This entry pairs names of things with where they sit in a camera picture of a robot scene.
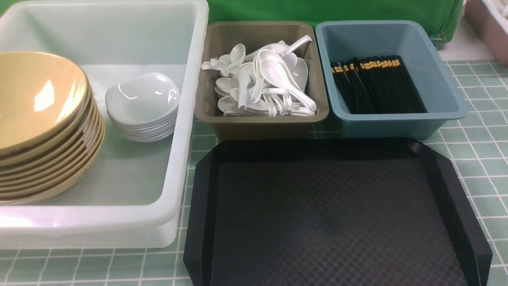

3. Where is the white square sauce dish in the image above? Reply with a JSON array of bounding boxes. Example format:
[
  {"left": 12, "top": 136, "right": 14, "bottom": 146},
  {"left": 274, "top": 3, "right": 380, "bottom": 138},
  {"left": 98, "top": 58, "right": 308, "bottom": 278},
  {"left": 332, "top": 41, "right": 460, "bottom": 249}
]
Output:
[{"left": 105, "top": 72, "right": 181, "bottom": 126}]

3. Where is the white ceramic soup spoon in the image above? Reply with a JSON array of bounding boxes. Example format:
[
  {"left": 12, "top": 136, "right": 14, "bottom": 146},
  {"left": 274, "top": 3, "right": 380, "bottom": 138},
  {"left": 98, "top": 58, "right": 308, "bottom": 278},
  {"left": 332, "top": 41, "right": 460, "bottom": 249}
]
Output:
[{"left": 218, "top": 43, "right": 246, "bottom": 77}]

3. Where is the yellow noodle bowl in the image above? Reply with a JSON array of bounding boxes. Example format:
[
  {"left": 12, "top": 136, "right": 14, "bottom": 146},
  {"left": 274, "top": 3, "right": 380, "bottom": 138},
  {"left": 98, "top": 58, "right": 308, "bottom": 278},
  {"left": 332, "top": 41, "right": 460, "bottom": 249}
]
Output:
[{"left": 0, "top": 51, "right": 88, "bottom": 155}]

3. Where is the pile of white spoons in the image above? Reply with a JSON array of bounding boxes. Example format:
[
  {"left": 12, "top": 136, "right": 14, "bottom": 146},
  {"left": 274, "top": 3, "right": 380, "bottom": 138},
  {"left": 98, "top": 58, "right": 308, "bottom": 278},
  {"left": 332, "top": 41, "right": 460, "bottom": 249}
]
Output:
[{"left": 201, "top": 35, "right": 318, "bottom": 117}]

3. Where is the olive brown plastic bin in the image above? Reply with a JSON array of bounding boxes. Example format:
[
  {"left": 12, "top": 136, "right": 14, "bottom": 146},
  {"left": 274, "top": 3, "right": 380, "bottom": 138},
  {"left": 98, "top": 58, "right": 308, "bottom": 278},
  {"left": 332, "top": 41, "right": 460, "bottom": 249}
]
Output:
[{"left": 194, "top": 21, "right": 329, "bottom": 142}]

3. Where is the stack of white dishes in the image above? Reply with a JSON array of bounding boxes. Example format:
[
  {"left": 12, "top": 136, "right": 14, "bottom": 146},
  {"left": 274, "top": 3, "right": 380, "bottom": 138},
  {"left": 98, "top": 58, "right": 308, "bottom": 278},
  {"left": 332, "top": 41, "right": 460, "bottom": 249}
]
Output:
[{"left": 107, "top": 109, "right": 179, "bottom": 143}]

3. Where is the black plastic serving tray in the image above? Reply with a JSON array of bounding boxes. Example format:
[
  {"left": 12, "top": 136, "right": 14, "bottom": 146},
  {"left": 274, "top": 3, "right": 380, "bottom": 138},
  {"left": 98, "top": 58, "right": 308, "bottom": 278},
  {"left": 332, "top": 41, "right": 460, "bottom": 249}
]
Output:
[{"left": 183, "top": 138, "right": 493, "bottom": 286}]

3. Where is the large white plastic bin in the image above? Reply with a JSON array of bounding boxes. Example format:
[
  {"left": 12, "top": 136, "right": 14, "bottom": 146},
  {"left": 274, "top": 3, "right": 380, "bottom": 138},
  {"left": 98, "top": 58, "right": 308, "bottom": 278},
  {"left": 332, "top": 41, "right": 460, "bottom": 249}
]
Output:
[{"left": 1, "top": 0, "right": 209, "bottom": 249}]

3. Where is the bundle of black chopsticks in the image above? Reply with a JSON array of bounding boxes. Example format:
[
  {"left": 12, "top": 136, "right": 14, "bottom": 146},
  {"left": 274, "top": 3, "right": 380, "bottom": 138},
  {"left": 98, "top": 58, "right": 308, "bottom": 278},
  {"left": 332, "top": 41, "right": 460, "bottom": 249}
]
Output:
[{"left": 330, "top": 54, "right": 428, "bottom": 114}]

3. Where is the blue plastic bin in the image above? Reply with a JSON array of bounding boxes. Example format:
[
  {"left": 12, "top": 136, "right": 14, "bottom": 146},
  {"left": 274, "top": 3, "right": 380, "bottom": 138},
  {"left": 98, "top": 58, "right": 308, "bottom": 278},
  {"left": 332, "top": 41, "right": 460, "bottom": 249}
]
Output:
[{"left": 315, "top": 20, "right": 468, "bottom": 139}]

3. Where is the stack of yellow bowls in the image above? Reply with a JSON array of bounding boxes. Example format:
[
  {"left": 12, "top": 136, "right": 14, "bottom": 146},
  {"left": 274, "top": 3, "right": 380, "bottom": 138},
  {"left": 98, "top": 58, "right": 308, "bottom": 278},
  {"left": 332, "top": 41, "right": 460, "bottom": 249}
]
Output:
[{"left": 0, "top": 91, "right": 106, "bottom": 205}]

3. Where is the green checked tablecloth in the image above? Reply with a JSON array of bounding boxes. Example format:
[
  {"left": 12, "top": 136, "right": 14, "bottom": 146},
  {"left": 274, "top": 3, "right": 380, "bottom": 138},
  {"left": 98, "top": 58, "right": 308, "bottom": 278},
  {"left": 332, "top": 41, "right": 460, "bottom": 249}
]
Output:
[{"left": 1, "top": 60, "right": 508, "bottom": 286}]

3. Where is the green fabric backdrop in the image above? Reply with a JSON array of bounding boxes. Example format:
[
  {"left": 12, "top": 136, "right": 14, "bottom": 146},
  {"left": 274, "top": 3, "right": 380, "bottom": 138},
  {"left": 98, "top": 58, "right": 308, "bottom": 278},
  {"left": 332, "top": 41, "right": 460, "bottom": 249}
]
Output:
[{"left": 208, "top": 0, "right": 463, "bottom": 43}]

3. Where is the pink bin corner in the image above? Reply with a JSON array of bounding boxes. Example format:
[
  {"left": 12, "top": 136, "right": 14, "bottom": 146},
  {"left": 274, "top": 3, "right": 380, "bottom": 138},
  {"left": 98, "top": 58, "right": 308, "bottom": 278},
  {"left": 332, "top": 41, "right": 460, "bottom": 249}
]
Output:
[{"left": 464, "top": 0, "right": 508, "bottom": 67}]

